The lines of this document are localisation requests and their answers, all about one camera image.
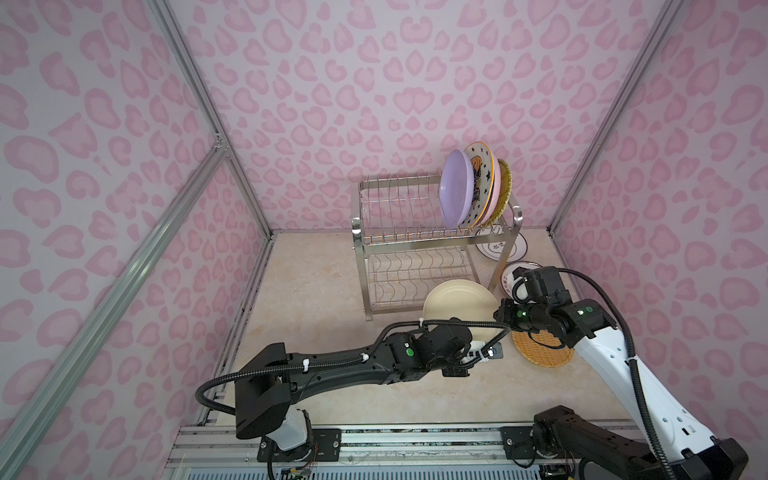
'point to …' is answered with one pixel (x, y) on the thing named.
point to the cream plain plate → (465, 302)
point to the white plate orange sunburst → (507, 278)
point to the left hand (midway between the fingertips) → (476, 341)
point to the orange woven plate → (538, 354)
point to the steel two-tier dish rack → (405, 245)
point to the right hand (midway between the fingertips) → (494, 313)
